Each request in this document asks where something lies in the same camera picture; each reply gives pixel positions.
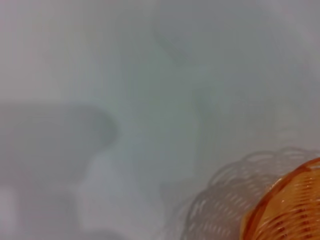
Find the orange woven wire basket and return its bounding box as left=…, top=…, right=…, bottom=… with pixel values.
left=239, top=156, right=320, bottom=240

